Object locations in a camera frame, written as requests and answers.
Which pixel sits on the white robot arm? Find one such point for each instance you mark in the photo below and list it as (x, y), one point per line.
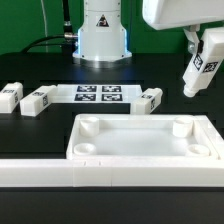
(102, 40)

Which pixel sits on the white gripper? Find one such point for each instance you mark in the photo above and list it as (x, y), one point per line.
(166, 14)

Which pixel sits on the white L-shaped obstacle fence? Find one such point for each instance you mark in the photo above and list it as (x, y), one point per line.
(112, 171)

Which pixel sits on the white desk top tray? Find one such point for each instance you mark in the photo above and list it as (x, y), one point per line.
(144, 136)

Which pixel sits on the white base marker plate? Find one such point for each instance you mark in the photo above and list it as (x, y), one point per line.
(93, 93)

